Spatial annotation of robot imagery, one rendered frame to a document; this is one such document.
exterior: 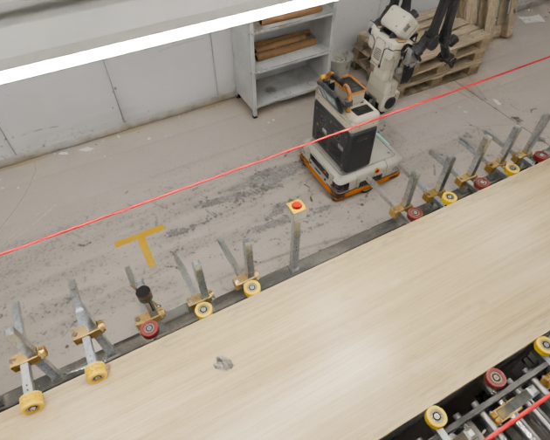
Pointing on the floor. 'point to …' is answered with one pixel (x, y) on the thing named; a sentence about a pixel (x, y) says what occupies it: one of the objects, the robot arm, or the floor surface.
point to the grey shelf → (256, 92)
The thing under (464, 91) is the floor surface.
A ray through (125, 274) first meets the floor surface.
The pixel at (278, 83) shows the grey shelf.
